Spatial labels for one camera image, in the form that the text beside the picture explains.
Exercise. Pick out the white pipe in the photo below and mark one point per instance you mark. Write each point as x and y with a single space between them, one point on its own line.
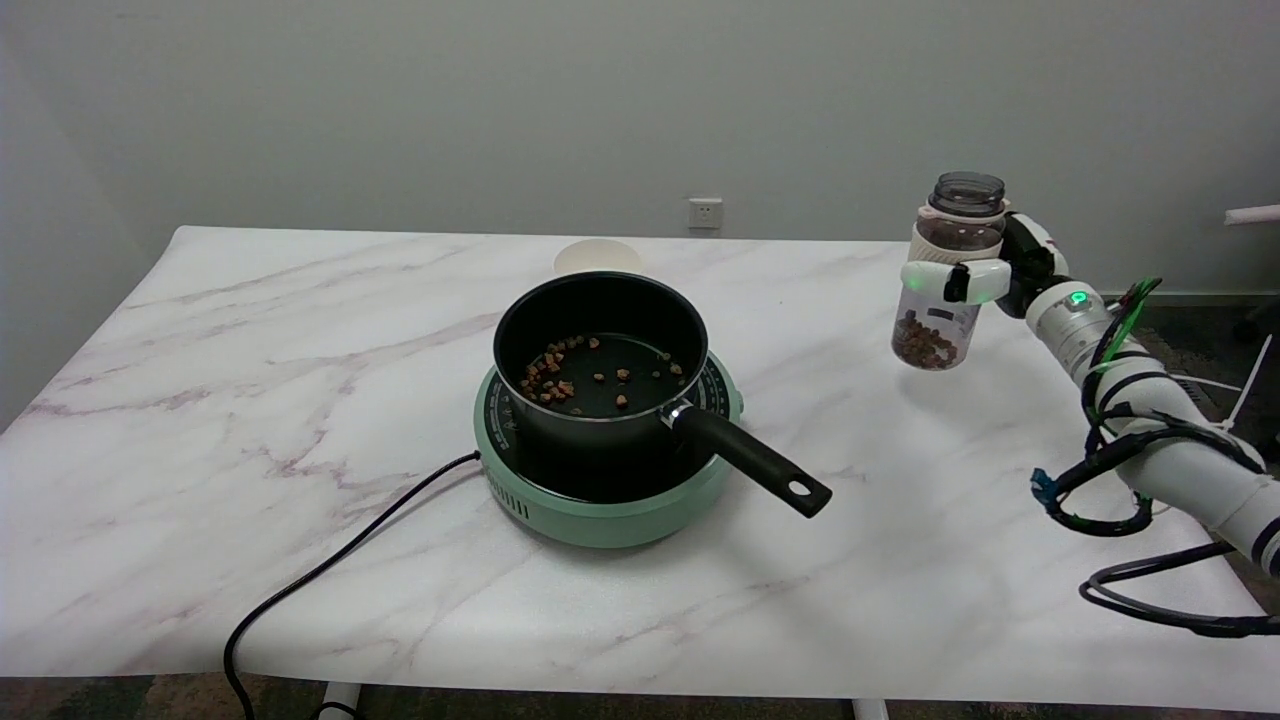
1255 214

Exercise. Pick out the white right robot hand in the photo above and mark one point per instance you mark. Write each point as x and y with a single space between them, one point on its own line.
1030 260

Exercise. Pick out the clear bottle with brown pellets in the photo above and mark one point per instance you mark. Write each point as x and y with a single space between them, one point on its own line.
940 340

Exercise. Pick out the white zip tie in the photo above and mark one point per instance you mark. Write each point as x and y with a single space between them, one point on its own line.
1250 385

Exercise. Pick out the green induction cooker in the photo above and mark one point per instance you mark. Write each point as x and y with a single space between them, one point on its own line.
600 525

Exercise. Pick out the brown food pellets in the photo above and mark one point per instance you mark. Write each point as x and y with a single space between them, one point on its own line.
548 368

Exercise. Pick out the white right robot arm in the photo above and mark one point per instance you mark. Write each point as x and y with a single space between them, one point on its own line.
1180 470

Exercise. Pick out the white table leg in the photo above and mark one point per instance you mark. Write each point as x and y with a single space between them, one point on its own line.
870 710
340 702

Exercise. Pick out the beige round lid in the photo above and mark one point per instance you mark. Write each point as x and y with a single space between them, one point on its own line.
590 258

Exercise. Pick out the white wall socket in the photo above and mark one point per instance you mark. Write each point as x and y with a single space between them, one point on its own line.
705 213

